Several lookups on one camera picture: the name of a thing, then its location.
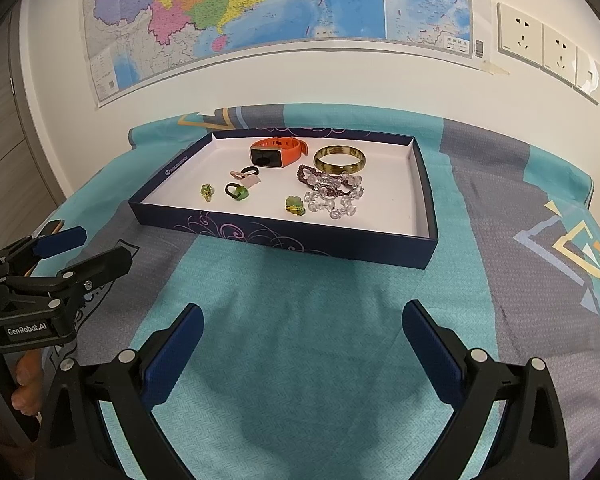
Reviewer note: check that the dark smartphone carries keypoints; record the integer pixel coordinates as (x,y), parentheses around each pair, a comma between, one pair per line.
(52,226)

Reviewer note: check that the colourful wall map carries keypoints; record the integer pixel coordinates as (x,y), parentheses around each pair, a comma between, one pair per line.
(205,10)

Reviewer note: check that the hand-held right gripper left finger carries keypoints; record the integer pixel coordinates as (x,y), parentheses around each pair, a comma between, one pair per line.
(172,360)

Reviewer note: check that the white wall socket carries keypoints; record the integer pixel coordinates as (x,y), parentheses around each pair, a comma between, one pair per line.
(519,34)
(558,52)

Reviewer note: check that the tortoiseshell bangle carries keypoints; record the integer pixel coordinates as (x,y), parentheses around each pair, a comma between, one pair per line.
(340,168)

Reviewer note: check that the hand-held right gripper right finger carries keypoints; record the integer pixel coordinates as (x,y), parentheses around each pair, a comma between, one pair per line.
(432,355)

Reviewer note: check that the grey door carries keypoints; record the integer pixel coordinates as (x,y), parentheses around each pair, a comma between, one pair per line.
(5,110)

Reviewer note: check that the teal grey patterned cloth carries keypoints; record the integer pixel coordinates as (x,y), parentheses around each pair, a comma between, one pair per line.
(290,335)

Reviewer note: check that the white wall switch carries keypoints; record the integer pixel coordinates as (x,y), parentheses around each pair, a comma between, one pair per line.
(587,75)

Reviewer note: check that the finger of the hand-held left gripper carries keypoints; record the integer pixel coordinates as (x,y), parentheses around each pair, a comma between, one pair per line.
(60,241)
(105,262)

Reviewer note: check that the navy shallow cardboard box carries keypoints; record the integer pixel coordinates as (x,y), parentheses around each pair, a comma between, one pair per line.
(390,200)

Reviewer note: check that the person's left hand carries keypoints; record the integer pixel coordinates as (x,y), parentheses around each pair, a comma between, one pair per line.
(27,375)

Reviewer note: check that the orange smart band watch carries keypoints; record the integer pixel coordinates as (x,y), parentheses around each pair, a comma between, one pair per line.
(292,149)

